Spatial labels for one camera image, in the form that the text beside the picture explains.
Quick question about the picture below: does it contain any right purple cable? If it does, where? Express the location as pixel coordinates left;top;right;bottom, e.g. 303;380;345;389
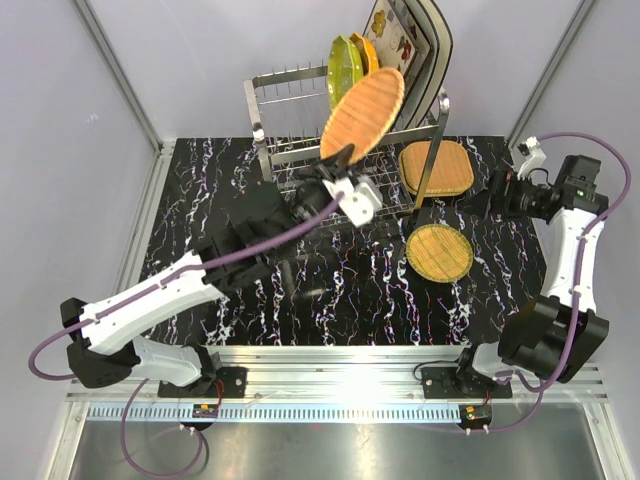
509;131;634;431

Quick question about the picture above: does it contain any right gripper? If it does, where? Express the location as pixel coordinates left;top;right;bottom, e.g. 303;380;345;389
456;170;547;223

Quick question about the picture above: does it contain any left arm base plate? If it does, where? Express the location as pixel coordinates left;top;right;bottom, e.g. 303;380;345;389
157;366;249;399

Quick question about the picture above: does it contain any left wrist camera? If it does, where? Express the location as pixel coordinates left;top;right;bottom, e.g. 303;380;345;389
323;176;383;227

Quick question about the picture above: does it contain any black rimmed square plate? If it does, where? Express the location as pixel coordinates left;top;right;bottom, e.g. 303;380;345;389
414;1;454;128

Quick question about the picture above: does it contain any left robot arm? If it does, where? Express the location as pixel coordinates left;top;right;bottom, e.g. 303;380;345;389
60;144;359;397

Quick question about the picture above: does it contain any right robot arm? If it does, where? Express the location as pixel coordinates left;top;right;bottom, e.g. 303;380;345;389
452;147;609;397

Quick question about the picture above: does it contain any stainless steel dish rack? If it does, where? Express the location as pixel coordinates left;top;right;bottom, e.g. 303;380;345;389
242;67;450;255

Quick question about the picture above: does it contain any cream floral square plate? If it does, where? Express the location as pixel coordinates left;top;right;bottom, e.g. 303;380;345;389
363;0;431;82

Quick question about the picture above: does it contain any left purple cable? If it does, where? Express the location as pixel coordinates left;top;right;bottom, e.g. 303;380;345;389
27;189;346;475

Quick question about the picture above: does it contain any round brown wicker plate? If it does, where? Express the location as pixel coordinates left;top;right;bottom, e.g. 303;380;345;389
319;67;405;166

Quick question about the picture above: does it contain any aluminium mounting rail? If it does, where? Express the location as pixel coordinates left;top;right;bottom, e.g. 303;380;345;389
66;345;608;403

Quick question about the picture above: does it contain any round green-rim bamboo plate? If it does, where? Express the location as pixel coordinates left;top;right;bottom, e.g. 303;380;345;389
406;224;474;283

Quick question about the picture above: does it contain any orange ceramic plate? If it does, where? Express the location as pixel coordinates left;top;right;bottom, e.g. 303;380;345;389
349;32;380;75

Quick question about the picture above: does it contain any orange rounded-square wicker plate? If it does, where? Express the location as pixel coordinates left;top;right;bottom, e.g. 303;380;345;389
398;140;474;197

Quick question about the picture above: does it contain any slotted cable duct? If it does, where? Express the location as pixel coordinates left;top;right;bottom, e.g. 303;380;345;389
87;402;461;424

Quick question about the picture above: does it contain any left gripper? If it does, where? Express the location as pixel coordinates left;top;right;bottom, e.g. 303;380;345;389
270;144;358;258

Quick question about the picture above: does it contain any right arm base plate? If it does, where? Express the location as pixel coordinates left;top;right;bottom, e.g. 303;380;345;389
420;366;465;400

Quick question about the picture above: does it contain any purple cable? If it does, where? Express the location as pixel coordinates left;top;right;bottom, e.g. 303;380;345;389
27;189;346;475
509;131;634;431

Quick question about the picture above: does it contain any green ceramic plate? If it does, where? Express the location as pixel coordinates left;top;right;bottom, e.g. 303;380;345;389
327;35;363;110

